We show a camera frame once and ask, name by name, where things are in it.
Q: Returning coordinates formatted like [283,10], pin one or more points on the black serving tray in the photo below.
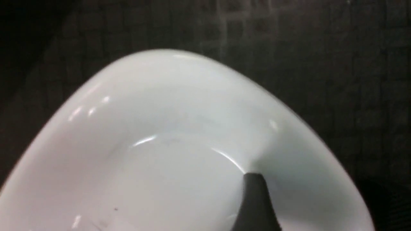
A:
[342,65]

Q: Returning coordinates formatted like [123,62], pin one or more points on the white bowl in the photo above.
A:
[160,140]

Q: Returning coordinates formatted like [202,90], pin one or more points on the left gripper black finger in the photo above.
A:
[256,211]

